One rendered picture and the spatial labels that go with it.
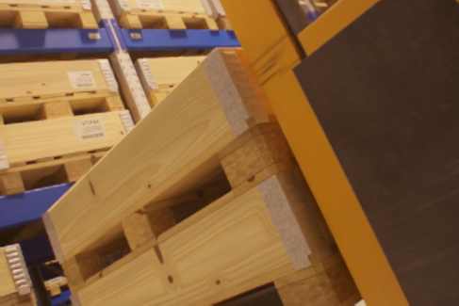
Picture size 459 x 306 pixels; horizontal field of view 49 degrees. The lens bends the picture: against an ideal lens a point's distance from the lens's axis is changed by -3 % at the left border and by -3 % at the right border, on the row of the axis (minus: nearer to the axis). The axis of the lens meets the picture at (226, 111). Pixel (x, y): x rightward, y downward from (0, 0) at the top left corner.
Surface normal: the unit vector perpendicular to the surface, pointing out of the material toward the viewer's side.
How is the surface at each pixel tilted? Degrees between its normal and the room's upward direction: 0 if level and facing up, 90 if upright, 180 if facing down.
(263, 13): 90
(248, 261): 90
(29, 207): 90
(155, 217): 90
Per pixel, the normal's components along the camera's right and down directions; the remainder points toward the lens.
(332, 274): 0.59, -0.48
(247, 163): -0.70, 0.10
